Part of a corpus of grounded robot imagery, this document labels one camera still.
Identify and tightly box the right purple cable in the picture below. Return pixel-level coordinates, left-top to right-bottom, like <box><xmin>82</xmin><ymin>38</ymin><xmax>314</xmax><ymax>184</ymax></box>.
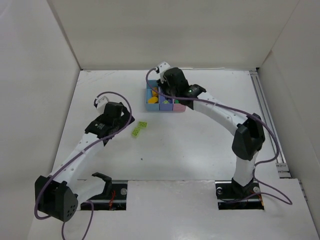
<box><xmin>145</xmin><ymin>67</ymin><xmax>293</xmax><ymax>206</ymax></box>

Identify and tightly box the yellow rounded lego brick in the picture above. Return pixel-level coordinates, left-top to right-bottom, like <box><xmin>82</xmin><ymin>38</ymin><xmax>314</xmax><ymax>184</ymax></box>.
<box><xmin>147</xmin><ymin>96</ymin><xmax>159</xmax><ymax>104</ymax></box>

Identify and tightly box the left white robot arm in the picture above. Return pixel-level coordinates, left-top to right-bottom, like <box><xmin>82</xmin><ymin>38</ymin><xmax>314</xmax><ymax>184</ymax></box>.
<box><xmin>34</xmin><ymin>101</ymin><xmax>135</xmax><ymax>223</ymax></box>

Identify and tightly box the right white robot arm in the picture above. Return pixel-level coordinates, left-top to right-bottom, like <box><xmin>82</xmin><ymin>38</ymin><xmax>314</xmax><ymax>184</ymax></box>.
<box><xmin>156</xmin><ymin>63</ymin><xmax>265</xmax><ymax>198</ymax></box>

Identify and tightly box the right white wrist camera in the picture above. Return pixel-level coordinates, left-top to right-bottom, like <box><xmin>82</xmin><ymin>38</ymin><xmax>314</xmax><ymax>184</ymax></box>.
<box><xmin>155</xmin><ymin>61</ymin><xmax>172</xmax><ymax>84</ymax></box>

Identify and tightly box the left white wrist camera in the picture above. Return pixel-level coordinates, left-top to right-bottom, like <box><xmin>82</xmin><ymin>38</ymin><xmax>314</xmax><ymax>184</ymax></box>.
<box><xmin>93</xmin><ymin>96</ymin><xmax>109</xmax><ymax>114</ymax></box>

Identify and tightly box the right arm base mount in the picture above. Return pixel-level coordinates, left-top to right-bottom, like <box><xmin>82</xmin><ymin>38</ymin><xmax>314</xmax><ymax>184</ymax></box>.
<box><xmin>215</xmin><ymin>179</ymin><xmax>265</xmax><ymax>210</ymax></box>

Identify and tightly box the aluminium rail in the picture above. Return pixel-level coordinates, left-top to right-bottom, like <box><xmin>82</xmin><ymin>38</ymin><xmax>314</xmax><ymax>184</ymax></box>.
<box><xmin>249</xmin><ymin>70</ymin><xmax>292</xmax><ymax>179</ymax></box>

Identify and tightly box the light blue container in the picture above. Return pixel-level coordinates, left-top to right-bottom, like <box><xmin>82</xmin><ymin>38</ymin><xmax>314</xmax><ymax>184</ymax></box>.
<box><xmin>145</xmin><ymin>80</ymin><xmax>160</xmax><ymax>112</ymax></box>

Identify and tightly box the small yellow lego brick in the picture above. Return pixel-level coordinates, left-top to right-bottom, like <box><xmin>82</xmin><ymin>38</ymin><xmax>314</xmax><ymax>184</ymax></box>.
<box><xmin>151</xmin><ymin>91</ymin><xmax>159</xmax><ymax>98</ymax></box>

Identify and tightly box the pink container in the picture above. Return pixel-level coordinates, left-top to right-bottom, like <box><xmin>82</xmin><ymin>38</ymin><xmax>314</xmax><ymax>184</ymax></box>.
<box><xmin>172</xmin><ymin>99</ymin><xmax>186</xmax><ymax>112</ymax></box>

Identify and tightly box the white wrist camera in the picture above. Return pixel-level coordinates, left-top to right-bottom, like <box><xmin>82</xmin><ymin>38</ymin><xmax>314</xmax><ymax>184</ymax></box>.
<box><xmin>155</xmin><ymin>61</ymin><xmax>172</xmax><ymax>84</ymax></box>
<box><xmin>93</xmin><ymin>96</ymin><xmax>109</xmax><ymax>114</ymax></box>

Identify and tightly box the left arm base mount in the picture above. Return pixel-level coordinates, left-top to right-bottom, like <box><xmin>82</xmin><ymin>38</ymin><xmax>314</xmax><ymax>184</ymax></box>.
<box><xmin>89</xmin><ymin>172</ymin><xmax>128</xmax><ymax>211</ymax></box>

